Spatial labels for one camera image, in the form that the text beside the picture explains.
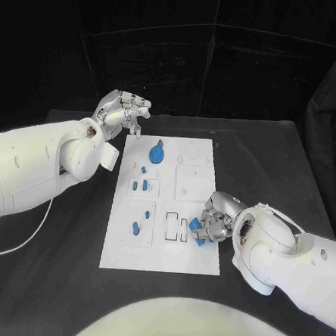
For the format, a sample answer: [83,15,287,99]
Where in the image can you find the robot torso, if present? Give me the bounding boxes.
[67,288,330,336]

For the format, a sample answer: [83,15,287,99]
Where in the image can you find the blue block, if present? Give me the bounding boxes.
[187,216,216,248]

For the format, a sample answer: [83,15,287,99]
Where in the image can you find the white task board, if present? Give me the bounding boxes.
[98,131,232,278]

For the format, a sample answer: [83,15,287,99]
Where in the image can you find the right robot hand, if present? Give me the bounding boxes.
[191,189,250,246]

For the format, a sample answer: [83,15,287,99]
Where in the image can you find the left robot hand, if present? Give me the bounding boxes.
[89,87,154,145]

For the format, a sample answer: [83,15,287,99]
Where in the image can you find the white cable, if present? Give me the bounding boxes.
[0,193,54,266]

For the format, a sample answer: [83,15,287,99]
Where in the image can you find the blue gear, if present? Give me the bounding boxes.
[148,145,166,166]

